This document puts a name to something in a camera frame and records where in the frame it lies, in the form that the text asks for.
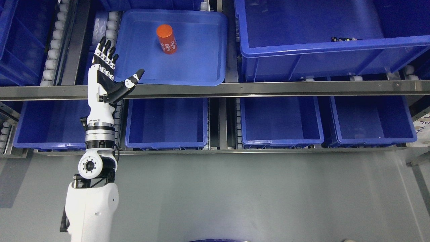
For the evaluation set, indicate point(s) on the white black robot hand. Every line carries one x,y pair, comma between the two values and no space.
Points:
103,93

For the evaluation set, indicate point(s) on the orange cylindrical capacitor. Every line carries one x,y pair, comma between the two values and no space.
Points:
167,39

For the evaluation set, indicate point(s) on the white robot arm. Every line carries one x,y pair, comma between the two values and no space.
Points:
92,197

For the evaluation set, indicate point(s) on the white roller track left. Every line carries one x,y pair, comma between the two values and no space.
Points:
54,49

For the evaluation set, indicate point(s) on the blue bin lower left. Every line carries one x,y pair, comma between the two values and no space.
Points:
52,125

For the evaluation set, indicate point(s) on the blue bin lower centre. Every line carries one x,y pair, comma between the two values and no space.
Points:
167,123

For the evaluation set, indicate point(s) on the blue bin far upper left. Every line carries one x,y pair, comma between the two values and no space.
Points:
24,33

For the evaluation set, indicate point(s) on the shallow blue plastic tray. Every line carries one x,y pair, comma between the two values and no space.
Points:
200,59

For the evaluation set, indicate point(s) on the blue bin lower centre-right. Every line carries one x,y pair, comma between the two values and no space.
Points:
280,122

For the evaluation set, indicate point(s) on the large blue bin upper right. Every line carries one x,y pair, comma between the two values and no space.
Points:
288,40

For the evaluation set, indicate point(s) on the small black component in bin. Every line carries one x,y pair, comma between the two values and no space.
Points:
340,39

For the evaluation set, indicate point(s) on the blue bin lower right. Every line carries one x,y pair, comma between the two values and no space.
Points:
366,121

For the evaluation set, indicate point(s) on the lower steel shelf rail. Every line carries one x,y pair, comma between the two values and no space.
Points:
309,149

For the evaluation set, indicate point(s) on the steel shelf rail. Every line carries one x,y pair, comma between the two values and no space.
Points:
315,88
309,149

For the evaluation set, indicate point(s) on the steel shelf front rail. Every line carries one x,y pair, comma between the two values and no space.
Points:
315,88

